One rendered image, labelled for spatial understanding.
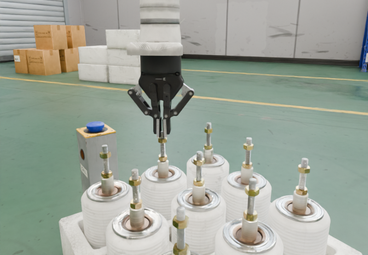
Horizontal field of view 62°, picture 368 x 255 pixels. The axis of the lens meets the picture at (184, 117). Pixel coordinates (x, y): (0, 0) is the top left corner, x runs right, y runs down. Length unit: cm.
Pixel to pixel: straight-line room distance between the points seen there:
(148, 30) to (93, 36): 684
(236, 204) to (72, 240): 30
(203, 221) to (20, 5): 614
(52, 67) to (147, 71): 366
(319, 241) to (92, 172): 47
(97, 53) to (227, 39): 297
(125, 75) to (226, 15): 304
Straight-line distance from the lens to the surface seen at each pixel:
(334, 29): 549
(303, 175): 52
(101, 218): 56
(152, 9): 54
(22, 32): 645
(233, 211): 60
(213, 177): 66
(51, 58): 417
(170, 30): 54
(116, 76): 326
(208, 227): 53
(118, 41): 320
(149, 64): 54
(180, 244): 38
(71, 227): 64
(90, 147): 70
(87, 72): 351
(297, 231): 52
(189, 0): 607
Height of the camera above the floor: 53
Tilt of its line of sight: 16 degrees down
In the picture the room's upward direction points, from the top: straight up
